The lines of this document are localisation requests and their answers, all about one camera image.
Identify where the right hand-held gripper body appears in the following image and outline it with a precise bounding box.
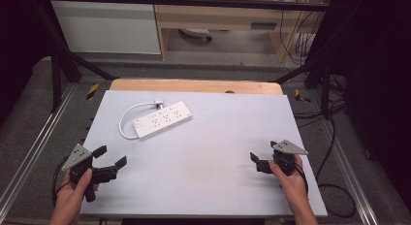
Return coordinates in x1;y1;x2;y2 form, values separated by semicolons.
257;139;309;177

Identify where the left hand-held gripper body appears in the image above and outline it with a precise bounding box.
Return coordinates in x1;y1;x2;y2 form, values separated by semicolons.
61;143;118;204

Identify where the white power strip cable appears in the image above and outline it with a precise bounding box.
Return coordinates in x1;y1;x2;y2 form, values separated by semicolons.
118;101;158;141

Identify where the white power strip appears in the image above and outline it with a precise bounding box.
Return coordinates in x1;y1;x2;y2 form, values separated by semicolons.
132;100;194;142

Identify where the person's right hand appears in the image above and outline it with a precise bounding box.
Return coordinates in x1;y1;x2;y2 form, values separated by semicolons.
268;153;306;207

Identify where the person's left hand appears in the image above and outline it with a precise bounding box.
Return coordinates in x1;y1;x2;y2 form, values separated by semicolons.
55;168;100;213

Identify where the yellow black hazard tape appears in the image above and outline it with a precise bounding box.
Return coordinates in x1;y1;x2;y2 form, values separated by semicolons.
85;82;100;101
294;88;312;105

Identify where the wooden board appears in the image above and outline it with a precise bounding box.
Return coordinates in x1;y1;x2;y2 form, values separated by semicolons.
109;78;285;96

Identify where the white cabinet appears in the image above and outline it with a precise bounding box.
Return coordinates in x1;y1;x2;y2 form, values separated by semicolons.
49;0;162;56

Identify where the wooden desk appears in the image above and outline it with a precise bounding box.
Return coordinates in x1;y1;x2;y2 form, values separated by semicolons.
151;0;331;63

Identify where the right hand-held gripper cable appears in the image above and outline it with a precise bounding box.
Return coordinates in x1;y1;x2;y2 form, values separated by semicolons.
293;161;310;200

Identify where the hand-held gripper cable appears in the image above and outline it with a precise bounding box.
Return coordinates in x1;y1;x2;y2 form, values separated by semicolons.
51;155;73;208
293;161;310;200

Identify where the left hand-held gripper cable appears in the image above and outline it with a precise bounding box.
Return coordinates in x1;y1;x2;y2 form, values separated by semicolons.
51;155;73;208

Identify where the black floor cable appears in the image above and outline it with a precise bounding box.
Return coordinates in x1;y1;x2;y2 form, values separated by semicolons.
292;88;358;219

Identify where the aluminium rail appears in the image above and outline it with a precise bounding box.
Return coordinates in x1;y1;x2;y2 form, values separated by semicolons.
0;83;78;213
319;112;380;225

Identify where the bundle of hanging cables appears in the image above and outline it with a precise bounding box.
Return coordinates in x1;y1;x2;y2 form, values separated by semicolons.
278;0;331;68

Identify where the black metal frame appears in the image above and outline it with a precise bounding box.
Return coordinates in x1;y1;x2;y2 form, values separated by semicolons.
32;0;340;119

